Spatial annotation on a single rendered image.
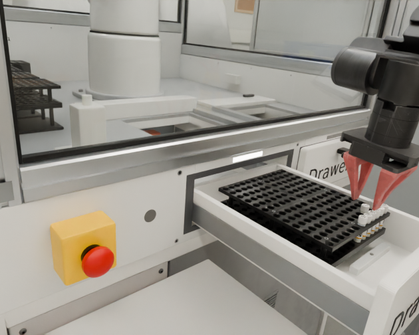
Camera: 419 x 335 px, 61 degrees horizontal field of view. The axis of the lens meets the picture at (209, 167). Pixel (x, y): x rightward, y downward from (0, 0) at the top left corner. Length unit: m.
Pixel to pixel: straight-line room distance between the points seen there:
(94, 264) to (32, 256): 0.09
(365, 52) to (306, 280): 0.31
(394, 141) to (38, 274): 0.49
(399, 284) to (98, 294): 0.42
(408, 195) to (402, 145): 1.89
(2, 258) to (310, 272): 0.38
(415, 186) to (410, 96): 1.89
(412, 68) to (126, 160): 0.38
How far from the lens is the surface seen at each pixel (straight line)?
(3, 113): 0.44
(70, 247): 0.47
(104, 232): 0.48
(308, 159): 0.81
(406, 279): 0.43
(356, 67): 0.53
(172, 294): 0.60
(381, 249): 0.64
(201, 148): 0.58
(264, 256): 0.52
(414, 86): 0.50
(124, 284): 0.63
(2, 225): 0.48
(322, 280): 0.48
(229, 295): 0.60
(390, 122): 0.50
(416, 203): 2.40
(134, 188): 0.53
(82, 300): 0.61
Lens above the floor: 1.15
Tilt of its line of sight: 21 degrees down
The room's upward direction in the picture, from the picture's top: 5 degrees clockwise
